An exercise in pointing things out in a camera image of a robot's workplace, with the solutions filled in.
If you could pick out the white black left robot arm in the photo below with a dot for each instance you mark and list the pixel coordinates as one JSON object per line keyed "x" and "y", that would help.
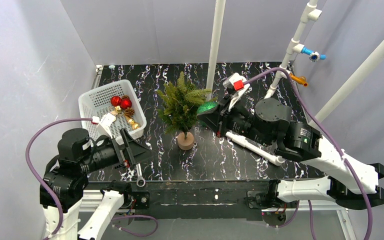
{"x": 78, "y": 156}

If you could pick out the orange brass tap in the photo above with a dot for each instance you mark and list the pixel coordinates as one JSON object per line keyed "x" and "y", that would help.
{"x": 301, "y": 80}

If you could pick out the silver combination wrench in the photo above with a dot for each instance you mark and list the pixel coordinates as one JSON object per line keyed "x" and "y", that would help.
{"x": 140, "y": 182}

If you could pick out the gold bell ornament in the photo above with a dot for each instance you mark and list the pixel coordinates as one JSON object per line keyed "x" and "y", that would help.
{"x": 133, "y": 124}

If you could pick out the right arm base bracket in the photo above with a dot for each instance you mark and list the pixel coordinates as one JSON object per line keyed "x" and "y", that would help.
{"x": 273, "y": 211}

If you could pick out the green glitter bauble ornament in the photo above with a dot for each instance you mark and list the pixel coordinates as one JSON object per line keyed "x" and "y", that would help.
{"x": 208, "y": 105}

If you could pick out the black front mounting rail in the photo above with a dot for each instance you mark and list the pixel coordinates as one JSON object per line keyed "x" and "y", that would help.
{"x": 199, "y": 199}

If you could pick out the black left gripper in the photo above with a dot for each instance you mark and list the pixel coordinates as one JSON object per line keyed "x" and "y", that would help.
{"x": 125, "y": 149}

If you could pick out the brown pine cone ornament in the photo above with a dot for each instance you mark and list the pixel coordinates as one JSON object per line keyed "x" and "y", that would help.
{"x": 129, "y": 112}

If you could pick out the small green christmas tree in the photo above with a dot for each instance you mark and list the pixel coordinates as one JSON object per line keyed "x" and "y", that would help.
{"x": 180, "y": 104}

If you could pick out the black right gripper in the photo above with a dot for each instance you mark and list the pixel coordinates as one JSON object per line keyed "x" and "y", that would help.
{"x": 222, "y": 117}

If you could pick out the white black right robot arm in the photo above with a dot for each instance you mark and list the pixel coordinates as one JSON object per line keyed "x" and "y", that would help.
{"x": 347, "y": 182}

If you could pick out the white plastic basket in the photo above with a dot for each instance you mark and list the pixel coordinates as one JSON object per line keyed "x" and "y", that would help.
{"x": 96, "y": 103}

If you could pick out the blue tap valve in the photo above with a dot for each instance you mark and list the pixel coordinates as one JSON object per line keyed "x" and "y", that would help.
{"x": 313, "y": 56}

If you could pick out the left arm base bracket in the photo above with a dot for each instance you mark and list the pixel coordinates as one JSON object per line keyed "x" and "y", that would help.
{"x": 134, "y": 199}

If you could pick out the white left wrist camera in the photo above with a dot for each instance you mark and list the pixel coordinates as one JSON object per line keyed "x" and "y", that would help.
{"x": 103, "y": 125}

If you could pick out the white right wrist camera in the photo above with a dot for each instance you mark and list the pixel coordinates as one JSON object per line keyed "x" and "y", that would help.
{"x": 239, "y": 85}

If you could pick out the red bauble ornament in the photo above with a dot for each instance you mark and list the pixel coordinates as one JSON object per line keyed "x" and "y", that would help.
{"x": 116, "y": 101}
{"x": 125, "y": 103}

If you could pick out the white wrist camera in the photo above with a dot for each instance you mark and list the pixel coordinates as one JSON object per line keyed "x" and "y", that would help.
{"x": 239, "y": 85}
{"x": 103, "y": 125}

